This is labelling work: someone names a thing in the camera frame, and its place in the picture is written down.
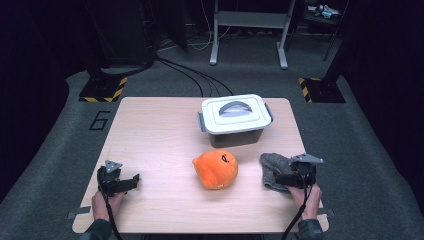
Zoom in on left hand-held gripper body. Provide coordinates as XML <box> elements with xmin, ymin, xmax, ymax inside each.
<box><xmin>96</xmin><ymin>160</ymin><xmax>123</xmax><ymax>198</ymax></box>

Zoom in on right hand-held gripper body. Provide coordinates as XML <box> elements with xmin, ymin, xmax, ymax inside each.
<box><xmin>289</xmin><ymin>153</ymin><xmax>324</xmax><ymax>188</ymax></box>

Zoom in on grey towel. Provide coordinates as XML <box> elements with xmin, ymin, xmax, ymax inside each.
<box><xmin>259</xmin><ymin>152</ymin><xmax>295</xmax><ymax>193</ymax></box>

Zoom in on grey translucent storage box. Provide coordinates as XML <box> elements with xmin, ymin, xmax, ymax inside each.
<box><xmin>197</xmin><ymin>103</ymin><xmax>274</xmax><ymax>149</ymax></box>

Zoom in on orange plush toy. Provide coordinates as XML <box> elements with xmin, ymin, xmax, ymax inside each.
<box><xmin>192</xmin><ymin>149</ymin><xmax>239</xmax><ymax>191</ymax></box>

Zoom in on white lid with grey handle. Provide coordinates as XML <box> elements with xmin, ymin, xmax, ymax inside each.
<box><xmin>201</xmin><ymin>93</ymin><xmax>273</xmax><ymax>136</ymax></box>

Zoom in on person's left hand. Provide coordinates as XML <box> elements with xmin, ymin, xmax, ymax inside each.
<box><xmin>91</xmin><ymin>190</ymin><xmax>126</xmax><ymax>222</ymax></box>

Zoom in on person's right hand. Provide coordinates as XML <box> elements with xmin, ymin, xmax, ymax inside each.
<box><xmin>286</xmin><ymin>183</ymin><xmax>323</xmax><ymax>221</ymax></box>

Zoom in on black stand base hazard stripes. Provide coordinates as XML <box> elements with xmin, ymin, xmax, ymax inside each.
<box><xmin>298</xmin><ymin>76</ymin><xmax>347</xmax><ymax>104</ymax></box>
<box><xmin>78</xmin><ymin>71</ymin><xmax>129</xmax><ymax>103</ymax></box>

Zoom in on black cabinet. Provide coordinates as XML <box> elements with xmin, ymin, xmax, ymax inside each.
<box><xmin>84</xmin><ymin>0</ymin><xmax>158</xmax><ymax>68</ymax></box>

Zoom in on dark shelf with small things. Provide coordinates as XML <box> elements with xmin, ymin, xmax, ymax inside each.
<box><xmin>301</xmin><ymin>0</ymin><xmax>351</xmax><ymax>63</ymax></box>

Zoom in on left hand-held gripper black cable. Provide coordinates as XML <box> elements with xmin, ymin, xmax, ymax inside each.
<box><xmin>97</xmin><ymin>169</ymin><xmax>125</xmax><ymax>240</ymax></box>

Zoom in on hand-held gripper black cable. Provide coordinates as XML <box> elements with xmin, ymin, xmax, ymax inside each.
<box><xmin>281</xmin><ymin>166</ymin><xmax>313</xmax><ymax>240</ymax></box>
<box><xmin>97</xmin><ymin>169</ymin><xmax>125</xmax><ymax>240</ymax></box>

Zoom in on right hand-held gripper black cable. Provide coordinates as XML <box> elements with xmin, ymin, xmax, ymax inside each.
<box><xmin>281</xmin><ymin>166</ymin><xmax>313</xmax><ymax>240</ymax></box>

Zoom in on black floor cables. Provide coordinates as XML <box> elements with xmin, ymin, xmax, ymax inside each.
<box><xmin>156</xmin><ymin>56</ymin><xmax>234</xmax><ymax>98</ymax></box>

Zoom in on white metal desk frame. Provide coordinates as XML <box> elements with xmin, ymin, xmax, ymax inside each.
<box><xmin>209</xmin><ymin>0</ymin><xmax>297</xmax><ymax>70</ymax></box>

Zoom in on white cables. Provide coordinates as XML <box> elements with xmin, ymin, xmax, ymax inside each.
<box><xmin>186</xmin><ymin>0</ymin><xmax>232</xmax><ymax>52</ymax></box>

